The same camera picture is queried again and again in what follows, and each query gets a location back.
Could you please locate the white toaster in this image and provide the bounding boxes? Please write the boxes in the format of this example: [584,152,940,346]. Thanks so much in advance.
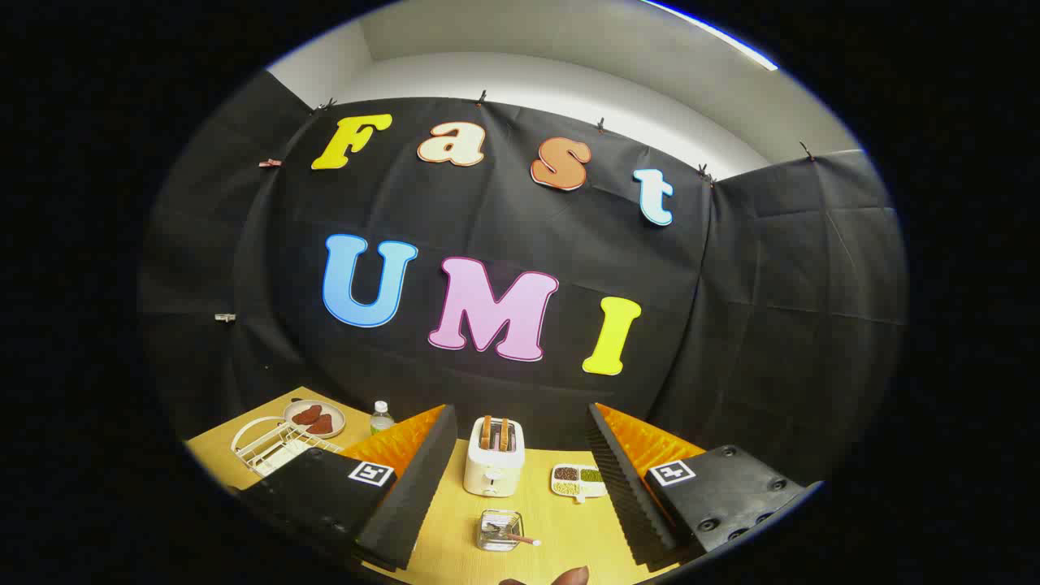
[463,416,527,498]

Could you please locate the spoon with red striped handle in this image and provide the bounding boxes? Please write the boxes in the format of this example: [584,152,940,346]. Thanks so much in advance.
[487,524,542,547]

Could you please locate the small beige plate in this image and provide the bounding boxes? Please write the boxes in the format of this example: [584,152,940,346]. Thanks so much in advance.
[284,399,347,440]

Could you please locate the metal wire basket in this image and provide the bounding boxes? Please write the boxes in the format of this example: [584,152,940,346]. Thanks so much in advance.
[477,509,524,553]

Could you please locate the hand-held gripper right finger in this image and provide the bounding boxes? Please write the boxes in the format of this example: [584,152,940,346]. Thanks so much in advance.
[586,402,824,569]

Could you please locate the white wire dish rack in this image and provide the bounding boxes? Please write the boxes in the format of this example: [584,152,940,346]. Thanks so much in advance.
[231,416,344,478]

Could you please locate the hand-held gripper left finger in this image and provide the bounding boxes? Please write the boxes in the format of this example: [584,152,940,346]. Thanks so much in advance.
[234,404,458,573]

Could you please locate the white divided bean dish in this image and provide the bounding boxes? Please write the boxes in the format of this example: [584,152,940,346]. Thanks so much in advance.
[550,463,609,503]

